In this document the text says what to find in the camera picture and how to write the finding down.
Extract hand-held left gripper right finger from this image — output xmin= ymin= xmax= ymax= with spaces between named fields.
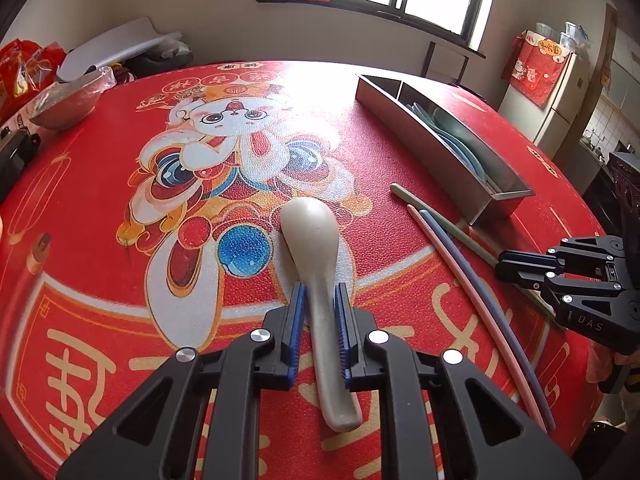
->
xmin=336 ymin=282 xmax=582 ymax=480

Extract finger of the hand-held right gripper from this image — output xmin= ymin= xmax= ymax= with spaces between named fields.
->
xmin=500 ymin=235 xmax=627 ymax=272
xmin=494 ymin=265 xmax=632 ymax=319

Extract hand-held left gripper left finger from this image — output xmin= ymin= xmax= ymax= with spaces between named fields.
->
xmin=57 ymin=282 xmax=307 ymax=480

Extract beige plastic spoon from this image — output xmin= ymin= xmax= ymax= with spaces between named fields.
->
xmin=279 ymin=197 xmax=364 ymax=432

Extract green chopstick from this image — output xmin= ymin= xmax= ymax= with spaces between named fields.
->
xmin=390 ymin=183 xmax=557 ymax=321

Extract blue plastic spoon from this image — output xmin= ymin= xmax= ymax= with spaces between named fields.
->
xmin=407 ymin=102 xmax=487 ymax=184

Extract metal utensil tray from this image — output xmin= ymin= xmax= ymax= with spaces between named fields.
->
xmin=355 ymin=73 xmax=536 ymax=229

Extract green plastic spoon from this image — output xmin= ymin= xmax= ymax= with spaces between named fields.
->
xmin=432 ymin=107 xmax=481 ymax=161

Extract person's right hand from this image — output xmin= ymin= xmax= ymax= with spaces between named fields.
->
xmin=590 ymin=344 xmax=618 ymax=386

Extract blue chopstick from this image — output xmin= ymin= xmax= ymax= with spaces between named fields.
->
xmin=419 ymin=209 xmax=557 ymax=432

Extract pink chopstick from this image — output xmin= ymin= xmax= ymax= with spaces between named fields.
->
xmin=406 ymin=205 xmax=547 ymax=430

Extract dark kitchen counter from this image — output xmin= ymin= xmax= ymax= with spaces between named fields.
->
xmin=580 ymin=132 xmax=640 ymax=233

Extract white refrigerator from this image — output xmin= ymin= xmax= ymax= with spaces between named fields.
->
xmin=497 ymin=32 xmax=587 ymax=162

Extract red printed cloth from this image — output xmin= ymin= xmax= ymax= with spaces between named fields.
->
xmin=509 ymin=31 xmax=574 ymax=107

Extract red printed table mat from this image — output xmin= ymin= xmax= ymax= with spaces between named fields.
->
xmin=0 ymin=60 xmax=624 ymax=480

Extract black metal chair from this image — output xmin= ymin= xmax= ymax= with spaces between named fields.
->
xmin=422 ymin=40 xmax=471 ymax=87

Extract clear plastic containers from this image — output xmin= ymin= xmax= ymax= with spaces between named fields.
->
xmin=535 ymin=21 xmax=589 ymax=55

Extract dark bag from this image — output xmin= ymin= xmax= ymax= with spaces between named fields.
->
xmin=116 ymin=34 xmax=194 ymax=80

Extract metal bowl in plastic bag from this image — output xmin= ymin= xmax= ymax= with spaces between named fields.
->
xmin=28 ymin=66 xmax=119 ymax=129

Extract black device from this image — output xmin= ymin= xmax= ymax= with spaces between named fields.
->
xmin=0 ymin=127 xmax=42 ymax=197

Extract white board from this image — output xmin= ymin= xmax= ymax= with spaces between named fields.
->
xmin=56 ymin=17 xmax=167 ymax=82

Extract red snack bags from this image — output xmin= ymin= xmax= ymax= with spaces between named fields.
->
xmin=0 ymin=39 xmax=67 ymax=122

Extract wooden door frame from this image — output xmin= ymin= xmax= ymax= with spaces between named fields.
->
xmin=584 ymin=4 xmax=619 ymax=128

